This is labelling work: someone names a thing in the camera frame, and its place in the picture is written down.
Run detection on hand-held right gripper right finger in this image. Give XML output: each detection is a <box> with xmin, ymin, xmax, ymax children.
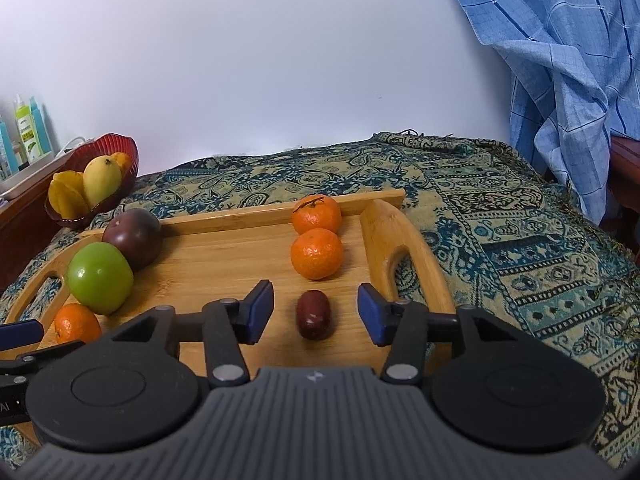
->
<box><xmin>357</xmin><ymin>282</ymin><xmax>525</xmax><ymax>387</ymax></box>

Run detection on red fruit bowl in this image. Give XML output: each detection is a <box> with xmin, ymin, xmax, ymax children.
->
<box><xmin>45</xmin><ymin>133</ymin><xmax>139</xmax><ymax>231</ymax></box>

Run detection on patterned teal beige blanket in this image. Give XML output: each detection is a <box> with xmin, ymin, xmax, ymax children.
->
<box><xmin>0</xmin><ymin>131</ymin><xmax>640</xmax><ymax>471</ymax></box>

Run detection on green apple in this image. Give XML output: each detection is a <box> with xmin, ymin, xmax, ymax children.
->
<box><xmin>66</xmin><ymin>242</ymin><xmax>135</xmax><ymax>316</ymax></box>

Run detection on dark purple round fruit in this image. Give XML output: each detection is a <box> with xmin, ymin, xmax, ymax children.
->
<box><xmin>102</xmin><ymin>208</ymin><xmax>162</xmax><ymax>272</ymax></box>

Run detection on green yellow bottle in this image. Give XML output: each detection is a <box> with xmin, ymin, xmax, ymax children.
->
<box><xmin>14</xmin><ymin>95</ymin><xmax>37</xmax><ymax>163</ymax></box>

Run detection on white cable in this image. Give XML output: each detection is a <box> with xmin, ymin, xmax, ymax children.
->
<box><xmin>52</xmin><ymin>136</ymin><xmax>96</xmax><ymax>158</ymax></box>

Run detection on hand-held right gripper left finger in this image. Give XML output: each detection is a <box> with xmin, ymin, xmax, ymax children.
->
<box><xmin>111</xmin><ymin>280</ymin><xmax>275</xmax><ymax>387</ymax></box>

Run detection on brown wooden cabinet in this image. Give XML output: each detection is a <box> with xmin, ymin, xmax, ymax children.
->
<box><xmin>0</xmin><ymin>160</ymin><xmax>71</xmax><ymax>291</ymax></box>

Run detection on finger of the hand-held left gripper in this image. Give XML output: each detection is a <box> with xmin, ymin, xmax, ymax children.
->
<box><xmin>0</xmin><ymin>319</ymin><xmax>86</xmax><ymax>376</ymax></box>

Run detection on blue plaid cloth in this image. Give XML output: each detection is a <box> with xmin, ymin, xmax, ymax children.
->
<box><xmin>437</xmin><ymin>0</ymin><xmax>640</xmax><ymax>226</ymax></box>

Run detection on teal spray bottle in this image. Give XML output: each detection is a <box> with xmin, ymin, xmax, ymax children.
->
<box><xmin>0</xmin><ymin>120</ymin><xmax>18</xmax><ymax>178</ymax></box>
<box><xmin>29</xmin><ymin>97</ymin><xmax>53</xmax><ymax>158</ymax></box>

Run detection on red dried date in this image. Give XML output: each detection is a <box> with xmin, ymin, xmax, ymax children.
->
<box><xmin>295</xmin><ymin>290</ymin><xmax>332</xmax><ymax>340</ymax></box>

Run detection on small stemmed orange tangerine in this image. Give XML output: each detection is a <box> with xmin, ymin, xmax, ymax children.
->
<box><xmin>291</xmin><ymin>194</ymin><xmax>343</xmax><ymax>237</ymax></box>

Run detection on wooden bamboo tray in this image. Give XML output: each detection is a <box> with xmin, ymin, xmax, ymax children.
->
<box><xmin>0</xmin><ymin>189</ymin><xmax>457</xmax><ymax>448</ymax></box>

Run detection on brown wooden chair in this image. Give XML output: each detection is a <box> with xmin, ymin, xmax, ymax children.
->
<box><xmin>607</xmin><ymin>135</ymin><xmax>640</xmax><ymax>266</ymax></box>

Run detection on yellow mango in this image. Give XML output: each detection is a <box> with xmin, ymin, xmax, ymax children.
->
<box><xmin>82</xmin><ymin>156</ymin><xmax>123</xmax><ymax>209</ymax></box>

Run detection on yellow starfruit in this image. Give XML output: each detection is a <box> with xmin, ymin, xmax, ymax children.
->
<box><xmin>48</xmin><ymin>171</ymin><xmax>91</xmax><ymax>220</ymax></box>

